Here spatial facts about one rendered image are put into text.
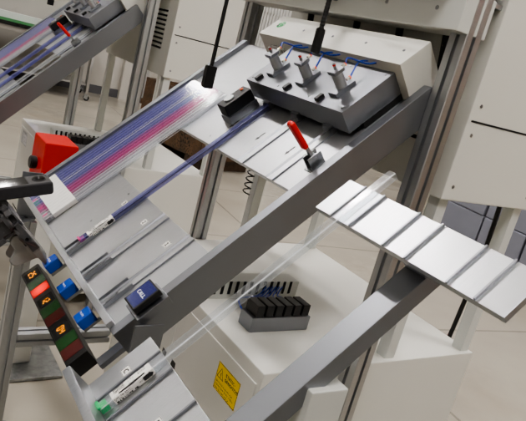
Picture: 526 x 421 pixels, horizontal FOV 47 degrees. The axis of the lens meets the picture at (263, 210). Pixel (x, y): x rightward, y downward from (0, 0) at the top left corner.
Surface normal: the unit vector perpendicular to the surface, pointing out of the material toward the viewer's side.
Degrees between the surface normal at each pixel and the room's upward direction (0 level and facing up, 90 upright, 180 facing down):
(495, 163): 90
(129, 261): 43
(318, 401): 90
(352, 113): 90
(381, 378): 90
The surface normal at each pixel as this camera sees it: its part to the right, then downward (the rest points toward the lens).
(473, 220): -0.84, -0.09
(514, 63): 0.52, 0.34
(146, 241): -0.37, -0.73
